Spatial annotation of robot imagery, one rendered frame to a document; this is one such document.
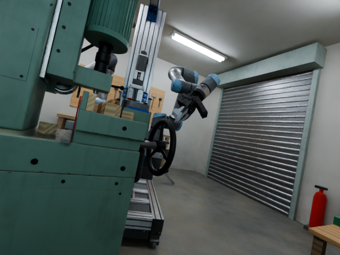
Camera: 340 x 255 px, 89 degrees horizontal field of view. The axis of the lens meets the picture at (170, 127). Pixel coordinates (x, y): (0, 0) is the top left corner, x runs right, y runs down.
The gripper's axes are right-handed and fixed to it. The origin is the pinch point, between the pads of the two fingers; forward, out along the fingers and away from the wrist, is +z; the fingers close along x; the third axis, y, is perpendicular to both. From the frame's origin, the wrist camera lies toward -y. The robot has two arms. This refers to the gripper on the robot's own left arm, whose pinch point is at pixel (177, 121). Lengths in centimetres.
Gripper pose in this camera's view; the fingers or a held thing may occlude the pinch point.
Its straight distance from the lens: 80.9
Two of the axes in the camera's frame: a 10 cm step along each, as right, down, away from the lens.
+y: -7.5, -4.7, 4.6
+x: -1.3, -5.8, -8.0
